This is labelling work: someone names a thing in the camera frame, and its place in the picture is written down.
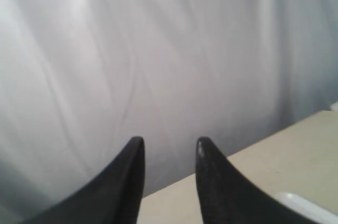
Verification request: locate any white object at table edge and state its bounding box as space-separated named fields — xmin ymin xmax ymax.
xmin=330 ymin=102 xmax=338 ymax=112

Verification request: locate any white rectangular plastic tray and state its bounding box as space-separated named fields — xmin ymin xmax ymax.
xmin=275 ymin=192 xmax=337 ymax=224

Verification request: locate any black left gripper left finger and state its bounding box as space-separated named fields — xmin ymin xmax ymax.
xmin=25 ymin=136 xmax=145 ymax=223

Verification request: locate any white backdrop curtain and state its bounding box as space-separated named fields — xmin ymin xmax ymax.
xmin=1 ymin=0 xmax=337 ymax=223

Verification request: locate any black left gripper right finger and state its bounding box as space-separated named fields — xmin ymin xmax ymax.
xmin=195 ymin=137 xmax=314 ymax=223

